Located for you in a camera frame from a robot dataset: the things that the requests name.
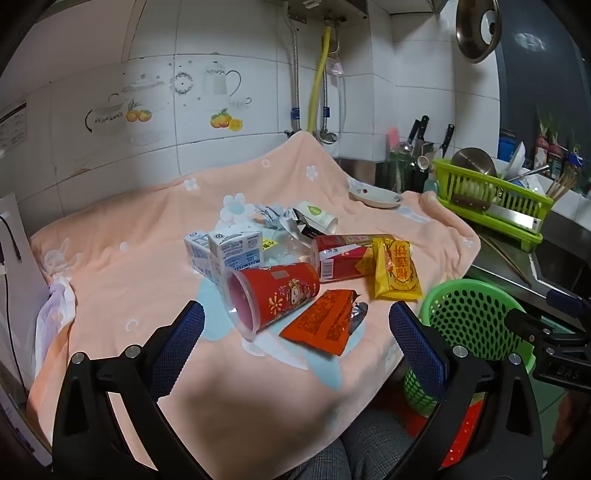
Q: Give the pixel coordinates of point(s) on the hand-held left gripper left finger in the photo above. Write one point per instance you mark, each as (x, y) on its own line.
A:
(182, 341)

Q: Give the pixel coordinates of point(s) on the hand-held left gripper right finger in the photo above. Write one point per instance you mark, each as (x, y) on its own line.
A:
(415, 341)

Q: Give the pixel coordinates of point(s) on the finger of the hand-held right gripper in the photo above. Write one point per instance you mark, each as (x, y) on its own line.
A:
(526, 323)
(565, 299)

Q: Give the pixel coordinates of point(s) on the green plastic mesh basket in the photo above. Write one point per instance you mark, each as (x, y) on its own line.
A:
(466, 314)

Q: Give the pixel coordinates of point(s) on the white blue-label milk carton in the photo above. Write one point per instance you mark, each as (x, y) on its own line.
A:
(196, 254)
(235, 249)

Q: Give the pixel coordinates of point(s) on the steel sink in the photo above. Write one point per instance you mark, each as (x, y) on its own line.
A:
(561, 267)

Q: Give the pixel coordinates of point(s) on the pair of wooden chopsticks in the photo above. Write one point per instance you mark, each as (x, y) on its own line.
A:
(505, 259)

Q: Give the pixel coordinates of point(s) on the peach flower-print blanket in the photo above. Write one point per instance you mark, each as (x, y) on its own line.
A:
(138, 286)

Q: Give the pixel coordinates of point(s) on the yellow snack packet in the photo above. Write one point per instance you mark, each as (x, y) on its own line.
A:
(397, 272)

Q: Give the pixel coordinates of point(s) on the red foil snack wrapper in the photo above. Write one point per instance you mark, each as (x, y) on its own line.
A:
(323, 318)

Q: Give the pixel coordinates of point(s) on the red plastic stool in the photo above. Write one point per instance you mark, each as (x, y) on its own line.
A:
(466, 429)

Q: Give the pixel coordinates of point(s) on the red drink carton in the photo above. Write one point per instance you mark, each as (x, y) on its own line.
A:
(341, 263)

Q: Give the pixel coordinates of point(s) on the bundle of wooden chopsticks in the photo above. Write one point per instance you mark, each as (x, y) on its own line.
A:
(561, 184)

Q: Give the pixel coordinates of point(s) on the person's grey plaid trousers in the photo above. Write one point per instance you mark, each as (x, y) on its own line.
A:
(360, 443)

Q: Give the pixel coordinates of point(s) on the green plastic dish rack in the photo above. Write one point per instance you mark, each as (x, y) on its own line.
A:
(508, 198)

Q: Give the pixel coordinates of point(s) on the white cloth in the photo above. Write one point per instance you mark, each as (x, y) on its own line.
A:
(57, 304)

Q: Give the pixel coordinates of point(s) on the yellow green drink carton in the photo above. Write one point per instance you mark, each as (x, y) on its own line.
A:
(268, 243)

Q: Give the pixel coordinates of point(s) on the red sauce bottle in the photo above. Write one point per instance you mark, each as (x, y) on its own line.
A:
(555, 157)
(541, 154)

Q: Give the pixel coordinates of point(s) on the white ceramic bowl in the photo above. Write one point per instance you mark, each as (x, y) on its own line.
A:
(517, 159)

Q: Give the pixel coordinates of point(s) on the white ceramic plate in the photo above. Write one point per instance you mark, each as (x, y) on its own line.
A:
(374, 196)

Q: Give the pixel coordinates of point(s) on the crumpled silver-white paper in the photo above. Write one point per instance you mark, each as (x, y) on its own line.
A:
(272, 213)

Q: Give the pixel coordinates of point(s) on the teal soap bottle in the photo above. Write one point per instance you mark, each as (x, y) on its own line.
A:
(431, 183)

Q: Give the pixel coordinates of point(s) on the white paper cup green label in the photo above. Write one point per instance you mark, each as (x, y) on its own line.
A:
(318, 212)

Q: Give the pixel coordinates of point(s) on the blue jar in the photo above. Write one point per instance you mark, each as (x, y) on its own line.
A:
(505, 145)

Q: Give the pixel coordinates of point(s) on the steel bowl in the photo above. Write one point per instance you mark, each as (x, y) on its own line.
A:
(473, 161)

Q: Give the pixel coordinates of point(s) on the white appliance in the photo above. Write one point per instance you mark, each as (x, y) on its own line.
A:
(23, 286)

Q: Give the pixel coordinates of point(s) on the green glass utensil jar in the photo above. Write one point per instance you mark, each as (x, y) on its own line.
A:
(400, 170)

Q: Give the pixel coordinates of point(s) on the pink brush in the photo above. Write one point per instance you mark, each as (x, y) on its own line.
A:
(393, 137)

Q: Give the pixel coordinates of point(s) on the steel pot lid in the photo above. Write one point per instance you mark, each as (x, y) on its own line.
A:
(471, 37)

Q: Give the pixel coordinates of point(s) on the white wall notice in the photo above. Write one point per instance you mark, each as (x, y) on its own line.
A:
(11, 127)

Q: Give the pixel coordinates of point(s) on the wall-mounted water heater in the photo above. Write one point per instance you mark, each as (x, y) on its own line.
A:
(323, 9)

